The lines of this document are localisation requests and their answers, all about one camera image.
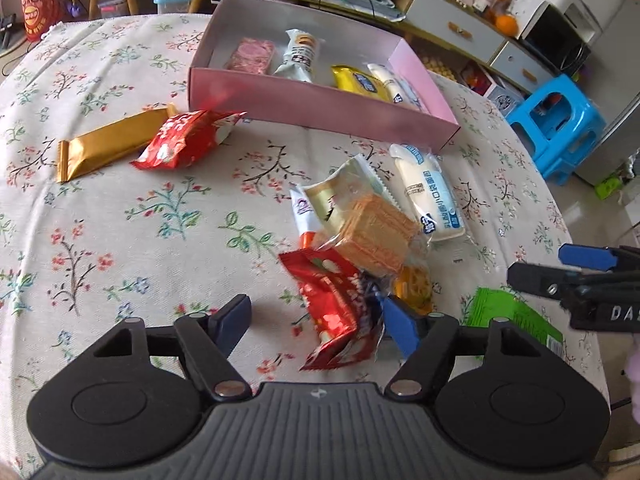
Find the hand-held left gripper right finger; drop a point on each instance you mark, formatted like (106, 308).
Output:
(402, 327)

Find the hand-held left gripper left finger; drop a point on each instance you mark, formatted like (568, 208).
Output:
(232, 320)

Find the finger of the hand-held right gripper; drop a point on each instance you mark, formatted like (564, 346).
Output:
(585, 255)
(535, 277)

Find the red snack packet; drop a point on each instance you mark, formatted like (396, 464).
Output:
(330, 305)
(180, 140)

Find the white and orange snack packet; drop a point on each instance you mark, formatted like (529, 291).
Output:
(305, 220)

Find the pink cardboard box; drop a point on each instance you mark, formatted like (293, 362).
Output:
(325, 110)

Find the clear packet of yellow chips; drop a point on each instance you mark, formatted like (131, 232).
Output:
(412, 285)

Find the green snack packet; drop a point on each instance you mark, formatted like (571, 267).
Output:
(500, 305)

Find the green packet on floor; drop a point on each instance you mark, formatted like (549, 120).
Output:
(610, 185)

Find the clear wafer packet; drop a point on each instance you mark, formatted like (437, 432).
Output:
(375, 230)

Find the floral tablecloth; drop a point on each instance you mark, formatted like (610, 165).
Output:
(150, 240)

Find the white bread packet blue print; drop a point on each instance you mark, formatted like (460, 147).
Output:
(397, 85)
(427, 195)

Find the blue plastic stool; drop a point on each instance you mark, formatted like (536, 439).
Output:
(585, 120)

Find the beige serrated snack packet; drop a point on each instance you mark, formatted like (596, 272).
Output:
(340, 185)

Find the printed white cardboard box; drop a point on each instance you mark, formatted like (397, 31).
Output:
(505, 102)

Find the grey fridge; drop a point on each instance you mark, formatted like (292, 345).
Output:
(615, 85)

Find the gold snack packet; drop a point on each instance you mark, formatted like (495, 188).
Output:
(110, 142)

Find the black microwave oven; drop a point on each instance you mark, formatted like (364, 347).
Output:
(555, 35)

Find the yellow foam egg crate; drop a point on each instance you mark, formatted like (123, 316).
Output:
(440, 65)

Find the yellow snack packet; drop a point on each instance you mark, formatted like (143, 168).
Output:
(357, 82)

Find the pink meat snack packet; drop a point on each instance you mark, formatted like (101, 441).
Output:
(250, 55)

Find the clear jar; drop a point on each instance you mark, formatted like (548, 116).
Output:
(482, 5)

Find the grey-white cookie packet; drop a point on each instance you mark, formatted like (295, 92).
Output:
(297, 57)

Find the low wooden cabinet grey drawers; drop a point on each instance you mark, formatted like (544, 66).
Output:
(440, 15)

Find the clear storage bin blue lid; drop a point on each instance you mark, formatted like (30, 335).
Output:
(170, 2)

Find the clear storage bin pink contents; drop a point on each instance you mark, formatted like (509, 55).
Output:
(115, 7)

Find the red printed bag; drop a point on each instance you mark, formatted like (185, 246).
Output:
(37, 10)

